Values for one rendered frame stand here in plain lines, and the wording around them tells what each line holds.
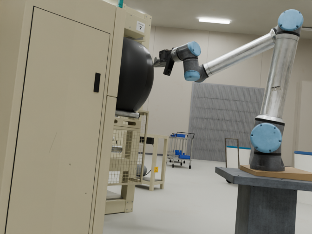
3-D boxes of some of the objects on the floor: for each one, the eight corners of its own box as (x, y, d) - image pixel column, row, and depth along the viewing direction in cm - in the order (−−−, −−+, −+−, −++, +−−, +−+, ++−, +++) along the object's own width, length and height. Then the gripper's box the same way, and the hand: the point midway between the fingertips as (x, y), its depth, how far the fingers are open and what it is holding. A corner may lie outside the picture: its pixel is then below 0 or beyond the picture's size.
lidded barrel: (221, 173, 766) (224, 145, 772) (244, 176, 765) (247, 147, 770) (226, 176, 704) (229, 146, 709) (252, 179, 702) (254, 148, 708)
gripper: (180, 49, 189) (157, 58, 205) (170, 45, 183) (147, 55, 199) (180, 62, 188) (157, 70, 203) (170, 59, 182) (147, 67, 197)
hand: (153, 66), depth 199 cm, fingers closed
